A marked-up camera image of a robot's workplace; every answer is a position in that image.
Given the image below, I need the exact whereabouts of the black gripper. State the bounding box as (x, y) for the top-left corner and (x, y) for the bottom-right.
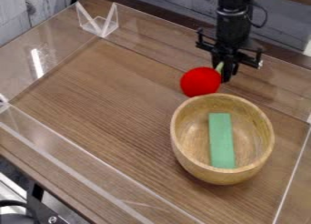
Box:
(196, 7), (264, 83)

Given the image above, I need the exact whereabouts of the red felt radish toy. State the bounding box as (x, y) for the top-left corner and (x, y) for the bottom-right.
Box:
(180, 62), (223, 97)

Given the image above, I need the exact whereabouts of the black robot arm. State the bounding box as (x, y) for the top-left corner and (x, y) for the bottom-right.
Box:
(196, 0), (267, 83)

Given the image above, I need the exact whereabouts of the green rectangular block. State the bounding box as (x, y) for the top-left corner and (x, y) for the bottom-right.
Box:
(210, 113), (236, 168)

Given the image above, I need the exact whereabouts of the wooden bowl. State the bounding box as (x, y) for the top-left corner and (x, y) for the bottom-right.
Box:
(170, 93), (276, 185)

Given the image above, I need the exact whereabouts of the clear acrylic table barrier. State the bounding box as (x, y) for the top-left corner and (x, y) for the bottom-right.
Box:
(0, 4), (311, 224)

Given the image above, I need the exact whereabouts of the clear acrylic corner bracket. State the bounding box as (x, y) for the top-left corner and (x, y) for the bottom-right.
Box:
(75, 3), (119, 38)

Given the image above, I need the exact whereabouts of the black table leg bracket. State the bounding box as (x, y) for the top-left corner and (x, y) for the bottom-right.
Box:
(27, 183), (70, 224)

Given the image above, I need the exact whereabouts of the black cable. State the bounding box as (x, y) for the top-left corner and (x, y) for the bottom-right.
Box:
(0, 199), (38, 224)

